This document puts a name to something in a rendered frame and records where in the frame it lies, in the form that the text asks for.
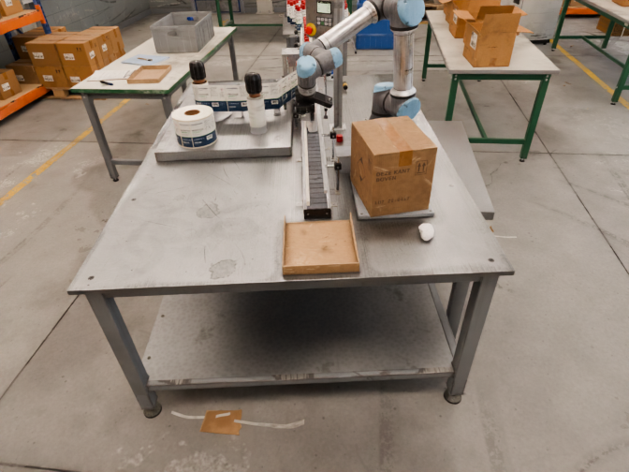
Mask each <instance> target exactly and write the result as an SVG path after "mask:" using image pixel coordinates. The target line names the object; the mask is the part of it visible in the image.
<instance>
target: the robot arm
mask: <svg viewBox="0 0 629 472"><path fill-rule="evenodd" d="M424 12H425V5H424V2H423V0H367V1H365V2H364V3H363V7H361V8H360V9H358V10H357V11H355V12H354V13H353V14H351V15H350V16H348V17H347V18H346V19H344V20H343V21H341V22H339V23H338V24H337V25H335V26H334V27H332V28H331V29H329V30H328V32H326V33H325V34H323V35H322V36H320V37H319V38H317V39H316V40H315V41H313V42H304V43H303V44H302V45H301V46H300V59H299V60H298V62H297V75H298V87H295V97H296V112H297V115H298V114H300V115H303V114H306V115H305V116H303V117H301V118H300V119H301V120H302V121H310V122H311V123H312V122H313V121H314V120H315V103H316V104H319V105H321V106H324V107H326V108H329V109H330V108H331V107H332V106H333V98H332V97H330V96H327V95H324V94H322V93H319V92H317V91H316V79H317V78H319V77H321V76H323V75H325V74H326V73H328V72H330V71H332V70H333V69H336V67H338V66H340V65H341V64H342V63H343V56H342V54H341V52H340V50H339V49H338V47H339V46H340V45H342V44H343V43H345V42H346V41H347V40H348V39H349V38H351V37H352V36H354V35H355V34H357V33H358V32H360V31H361V30H362V29H364V28H365V27H367V26H368V25H369V24H371V23H377V22H379V21H381V20H384V19H387V20H389V28H390V30H391V31H392V32H393V82H380V83H377V84H376V85H375V86H374V89H373V105H372V114H371V116H370V118H369V120H373V119H378V118H390V117H399V116H409V118H410V119H411V120H412V119H413V118H415V117H416V115H417V114H418V112H419V110H420V101H419V100H418V98H416V88H415V87H413V66H414V35H415V31H416V30H417V28H418V24H419V23H420V22H421V21H422V18H423V16H424Z"/></svg>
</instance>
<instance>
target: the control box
mask: <svg viewBox="0 0 629 472"><path fill-rule="evenodd" d="M322 1H331V15H330V14H321V13H316V0H305V9H306V27H307V26H311V27H312V28H313V32H312V33H311V34H310V35H307V37H314V38H319V37H320V36H322V35H323V34H325V33H326V32H328V30H329V29H331V28H332V27H333V9H334V2H333V0H322ZM316 16H317V17H326V18H332V27H330V26H322V25H316Z"/></svg>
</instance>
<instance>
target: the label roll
mask: <svg viewBox="0 0 629 472"><path fill-rule="evenodd" d="M171 117H172V121H173V124H174V129H175V133H176V137H177V141H178V144H179V145H180V146H181V147H183V148H188V149H197V148H203V147H207V146H209V145H212V144H213V143H215V142H216V141H217V139H218V137H217V132H216V126H215V121H214V116H213V110H212V108H211V107H209V106H204V105H191V106H186V107H182V108H179V109H177V110H175V111H174V112H173V113H172V114H171Z"/></svg>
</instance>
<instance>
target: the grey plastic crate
mask: <svg viewBox="0 0 629 472"><path fill-rule="evenodd" d="M187 17H198V20H197V21H188V20H187ZM150 30H151V32H152V36H153V40H154V46H155V50H156V52H157V53H186V52H200V51H201V50H202V49H203V48H204V47H205V46H206V44H207V43H208V42H209V41H210V40H211V39H212V38H213V37H214V30H213V24H212V12H211V11H194V12H170V13H169V14H168V15H167V16H165V17H164V18H162V19H160V20H159V21H157V22H155V23H154V24H152V25H151V26H150Z"/></svg>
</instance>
